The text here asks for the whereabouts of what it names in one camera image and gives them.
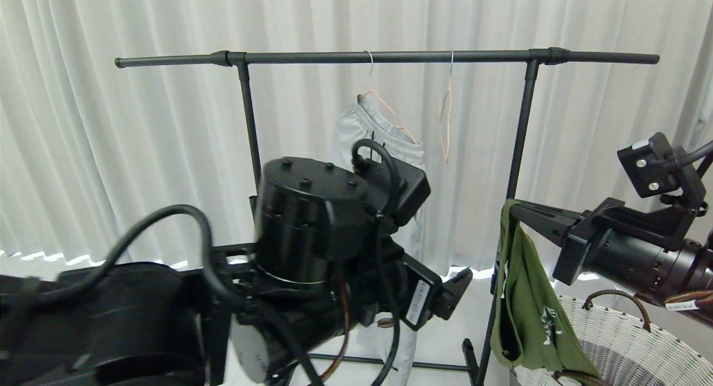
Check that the pink clothes hanger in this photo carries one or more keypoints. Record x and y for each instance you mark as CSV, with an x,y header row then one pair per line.
x,y
447,146
390,112

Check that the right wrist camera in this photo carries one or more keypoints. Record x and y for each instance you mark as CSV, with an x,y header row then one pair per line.
x,y
652,163

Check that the white laundry basket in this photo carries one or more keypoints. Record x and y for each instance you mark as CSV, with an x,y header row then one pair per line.
x,y
613,341

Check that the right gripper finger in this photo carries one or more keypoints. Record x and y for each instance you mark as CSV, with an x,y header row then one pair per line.
x,y
551,216
554,235

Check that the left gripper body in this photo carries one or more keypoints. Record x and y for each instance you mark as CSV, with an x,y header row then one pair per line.
x,y
334,313

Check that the black clothes rack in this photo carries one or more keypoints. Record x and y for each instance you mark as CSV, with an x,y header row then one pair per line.
x,y
390,57

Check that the white curtain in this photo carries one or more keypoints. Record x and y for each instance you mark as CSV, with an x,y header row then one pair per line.
x,y
111,124

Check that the green garment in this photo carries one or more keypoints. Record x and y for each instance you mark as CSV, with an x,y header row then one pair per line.
x,y
529,308

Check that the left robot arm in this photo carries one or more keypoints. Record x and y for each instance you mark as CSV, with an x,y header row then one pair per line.
x,y
306,219

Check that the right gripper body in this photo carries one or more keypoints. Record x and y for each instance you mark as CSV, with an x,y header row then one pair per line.
x,y
629,263

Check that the pale grey shorts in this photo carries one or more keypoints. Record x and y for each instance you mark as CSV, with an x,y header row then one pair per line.
x,y
356,130

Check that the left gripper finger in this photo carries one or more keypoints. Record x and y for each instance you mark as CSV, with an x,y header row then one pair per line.
x,y
454,294

